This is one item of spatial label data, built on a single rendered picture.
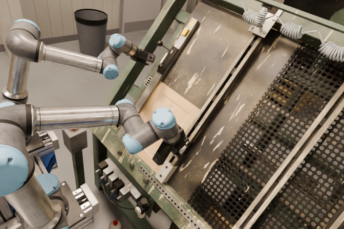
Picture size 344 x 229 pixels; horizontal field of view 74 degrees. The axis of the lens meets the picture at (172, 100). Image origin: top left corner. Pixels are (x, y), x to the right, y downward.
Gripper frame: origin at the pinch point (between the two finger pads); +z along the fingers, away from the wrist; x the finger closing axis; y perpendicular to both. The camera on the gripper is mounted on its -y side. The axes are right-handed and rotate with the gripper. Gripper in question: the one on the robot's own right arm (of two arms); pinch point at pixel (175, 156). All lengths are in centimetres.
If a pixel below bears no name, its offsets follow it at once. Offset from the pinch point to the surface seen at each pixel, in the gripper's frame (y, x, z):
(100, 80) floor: 18, 235, 158
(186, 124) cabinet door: 21.2, 20.0, 25.8
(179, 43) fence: 54, 57, 5
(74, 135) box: -35, 68, 26
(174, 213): -18.2, -8.3, 43.3
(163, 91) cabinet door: 27, 47, 22
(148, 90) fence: 21, 56, 22
